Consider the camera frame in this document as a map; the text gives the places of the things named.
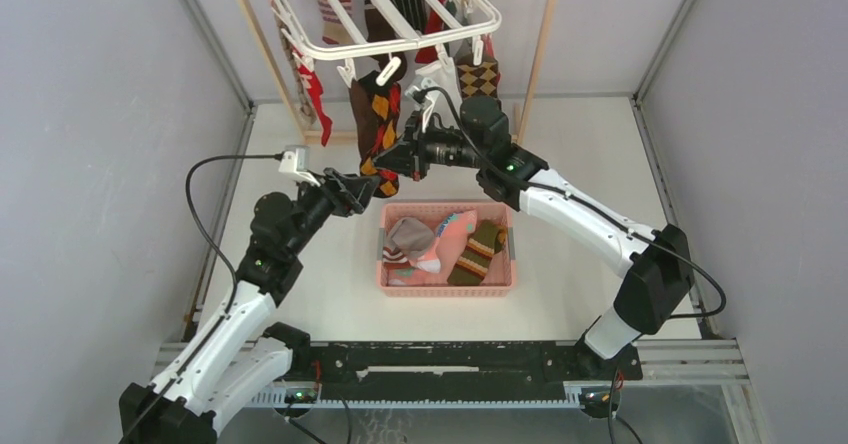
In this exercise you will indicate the cream white sock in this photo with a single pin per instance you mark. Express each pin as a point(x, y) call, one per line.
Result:
point(443, 74)

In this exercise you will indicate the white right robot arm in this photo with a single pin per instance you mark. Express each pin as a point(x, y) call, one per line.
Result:
point(654, 264)

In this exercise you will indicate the grey ribbed sock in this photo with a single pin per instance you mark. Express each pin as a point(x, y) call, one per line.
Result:
point(406, 243)

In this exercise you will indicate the pink plastic basket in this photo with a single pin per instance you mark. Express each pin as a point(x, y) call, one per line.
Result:
point(501, 276)

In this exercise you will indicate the maroon purple striped sock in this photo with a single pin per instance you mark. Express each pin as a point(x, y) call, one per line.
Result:
point(334, 32)

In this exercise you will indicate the red black argyle sock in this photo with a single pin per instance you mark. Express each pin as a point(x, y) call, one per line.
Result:
point(376, 111)

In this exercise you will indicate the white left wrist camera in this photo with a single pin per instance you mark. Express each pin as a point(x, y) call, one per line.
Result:
point(293, 164)

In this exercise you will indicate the red white patterned sock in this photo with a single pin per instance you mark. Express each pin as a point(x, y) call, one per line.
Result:
point(434, 24)

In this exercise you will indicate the pink patterned sock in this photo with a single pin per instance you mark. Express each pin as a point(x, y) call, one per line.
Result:
point(451, 235)

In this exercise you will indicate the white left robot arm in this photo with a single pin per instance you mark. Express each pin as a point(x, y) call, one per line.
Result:
point(196, 396)

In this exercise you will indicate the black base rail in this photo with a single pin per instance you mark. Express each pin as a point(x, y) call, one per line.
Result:
point(418, 372)

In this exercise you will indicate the red bear sock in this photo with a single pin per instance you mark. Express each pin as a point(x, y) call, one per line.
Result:
point(314, 90)

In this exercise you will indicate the white plastic clip hanger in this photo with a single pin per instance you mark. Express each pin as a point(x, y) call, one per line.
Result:
point(405, 37)

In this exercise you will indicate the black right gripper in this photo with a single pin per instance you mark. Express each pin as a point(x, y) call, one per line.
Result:
point(411, 156)

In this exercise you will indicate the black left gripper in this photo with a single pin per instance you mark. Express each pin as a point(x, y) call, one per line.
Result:
point(346, 195)

